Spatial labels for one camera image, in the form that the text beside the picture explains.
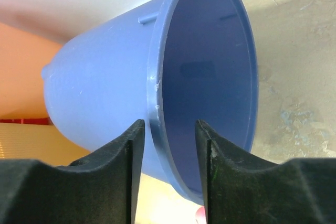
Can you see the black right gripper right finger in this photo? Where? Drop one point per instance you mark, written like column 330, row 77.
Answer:
column 239, row 187

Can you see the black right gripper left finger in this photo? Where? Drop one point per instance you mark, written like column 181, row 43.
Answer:
column 101, row 187

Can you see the yellow slatted waste basket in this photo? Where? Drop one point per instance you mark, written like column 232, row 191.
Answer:
column 42, row 142

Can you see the blue plastic bucket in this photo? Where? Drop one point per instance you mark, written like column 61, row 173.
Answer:
column 170, row 63

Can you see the orange plastic bin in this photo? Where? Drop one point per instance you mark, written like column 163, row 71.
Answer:
column 23, row 55

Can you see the red plastic tray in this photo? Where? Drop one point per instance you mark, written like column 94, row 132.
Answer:
column 43, row 121

